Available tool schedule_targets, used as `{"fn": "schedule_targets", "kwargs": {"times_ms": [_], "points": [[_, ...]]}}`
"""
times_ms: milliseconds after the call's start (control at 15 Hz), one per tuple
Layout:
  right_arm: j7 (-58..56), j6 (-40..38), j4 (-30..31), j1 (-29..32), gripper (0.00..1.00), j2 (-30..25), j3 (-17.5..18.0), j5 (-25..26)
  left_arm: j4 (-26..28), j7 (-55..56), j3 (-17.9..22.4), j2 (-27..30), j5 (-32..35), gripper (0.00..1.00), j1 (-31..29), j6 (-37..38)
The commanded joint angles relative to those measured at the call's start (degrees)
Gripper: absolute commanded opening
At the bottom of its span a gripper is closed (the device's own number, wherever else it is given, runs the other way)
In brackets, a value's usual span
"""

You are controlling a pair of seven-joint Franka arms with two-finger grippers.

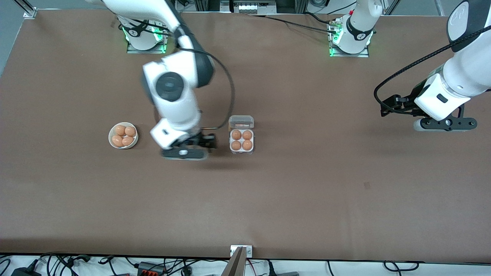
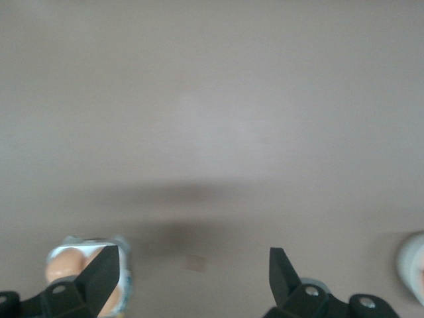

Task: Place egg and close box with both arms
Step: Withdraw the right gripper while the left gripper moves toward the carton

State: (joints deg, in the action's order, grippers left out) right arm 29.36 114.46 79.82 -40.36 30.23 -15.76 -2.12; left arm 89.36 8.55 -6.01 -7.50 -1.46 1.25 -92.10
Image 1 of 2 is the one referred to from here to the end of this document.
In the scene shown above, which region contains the black tangled floor cable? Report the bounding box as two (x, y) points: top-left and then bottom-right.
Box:
(38, 252), (92, 271)

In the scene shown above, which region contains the white round bowl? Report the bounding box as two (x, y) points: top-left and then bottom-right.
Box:
(108, 122), (138, 150)

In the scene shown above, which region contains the aluminium frame corner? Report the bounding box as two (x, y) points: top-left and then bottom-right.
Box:
(15, 0), (38, 19)

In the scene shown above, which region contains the small metal camera bracket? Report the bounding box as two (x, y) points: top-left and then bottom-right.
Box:
(230, 245), (253, 257)

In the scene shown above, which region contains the grey camera pole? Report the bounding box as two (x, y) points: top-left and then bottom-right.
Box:
(222, 246), (247, 276)

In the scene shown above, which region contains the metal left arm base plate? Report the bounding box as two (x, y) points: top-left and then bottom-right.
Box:
(329, 17), (370, 58)

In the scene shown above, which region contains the black power adapter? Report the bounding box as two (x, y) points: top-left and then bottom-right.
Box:
(11, 264), (42, 276)

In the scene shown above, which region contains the clear plastic egg carton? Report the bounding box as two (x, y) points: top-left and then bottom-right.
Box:
(229, 115), (255, 155)

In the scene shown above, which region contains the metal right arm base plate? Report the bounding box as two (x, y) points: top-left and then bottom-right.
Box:
(127, 15), (169, 54)

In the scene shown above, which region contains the black looped floor cable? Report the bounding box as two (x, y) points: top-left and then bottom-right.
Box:
(384, 261), (419, 272)

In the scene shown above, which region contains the black device with orange connectors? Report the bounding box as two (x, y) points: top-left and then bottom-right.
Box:
(137, 262), (166, 276)

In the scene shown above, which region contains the black cable on table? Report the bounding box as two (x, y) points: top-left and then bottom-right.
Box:
(249, 14), (340, 33)

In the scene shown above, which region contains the white power strip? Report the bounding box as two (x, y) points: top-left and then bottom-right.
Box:
(233, 0), (277, 15)

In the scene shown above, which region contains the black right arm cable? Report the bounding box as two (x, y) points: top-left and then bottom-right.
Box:
(176, 46), (236, 131)

